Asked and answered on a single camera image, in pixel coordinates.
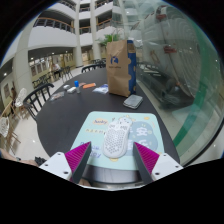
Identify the brown paper bag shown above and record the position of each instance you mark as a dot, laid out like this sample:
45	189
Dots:
118	71

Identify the white perforated computer mouse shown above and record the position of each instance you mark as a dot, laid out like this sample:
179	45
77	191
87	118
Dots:
116	140

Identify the row of black chairs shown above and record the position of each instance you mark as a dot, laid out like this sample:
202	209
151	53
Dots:
91	67

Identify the clear cookie packet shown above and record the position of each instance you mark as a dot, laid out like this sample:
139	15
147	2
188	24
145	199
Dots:
57	96

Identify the white rectangular box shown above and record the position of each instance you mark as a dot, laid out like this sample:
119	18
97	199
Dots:
71	89

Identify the orange card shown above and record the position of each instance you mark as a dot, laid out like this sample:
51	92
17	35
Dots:
89	85

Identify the light green printed mouse pad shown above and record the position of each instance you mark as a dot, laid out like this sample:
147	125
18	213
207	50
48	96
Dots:
96	133

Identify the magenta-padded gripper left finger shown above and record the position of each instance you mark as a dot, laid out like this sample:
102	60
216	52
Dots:
77	156

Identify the brown flat packet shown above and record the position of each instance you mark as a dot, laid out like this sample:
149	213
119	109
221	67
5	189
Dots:
82	84

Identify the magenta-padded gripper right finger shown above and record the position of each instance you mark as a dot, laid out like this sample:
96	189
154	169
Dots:
148	157

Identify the small grey flat case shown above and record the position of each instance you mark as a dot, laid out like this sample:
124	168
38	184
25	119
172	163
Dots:
133	101

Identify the green potted palm plant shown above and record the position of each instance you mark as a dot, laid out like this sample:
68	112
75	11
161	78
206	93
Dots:
111	39

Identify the small white box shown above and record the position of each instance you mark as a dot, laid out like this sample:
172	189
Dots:
66	87

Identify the blue-white plastic packet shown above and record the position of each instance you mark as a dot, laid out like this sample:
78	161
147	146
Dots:
101	89

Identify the black spindle-back chair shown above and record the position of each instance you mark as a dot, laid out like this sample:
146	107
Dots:
33	100

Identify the group of black chairs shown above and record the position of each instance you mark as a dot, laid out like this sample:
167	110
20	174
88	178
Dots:
45	79

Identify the white lattice chair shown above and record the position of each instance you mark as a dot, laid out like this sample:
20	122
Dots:
21	96
4	126

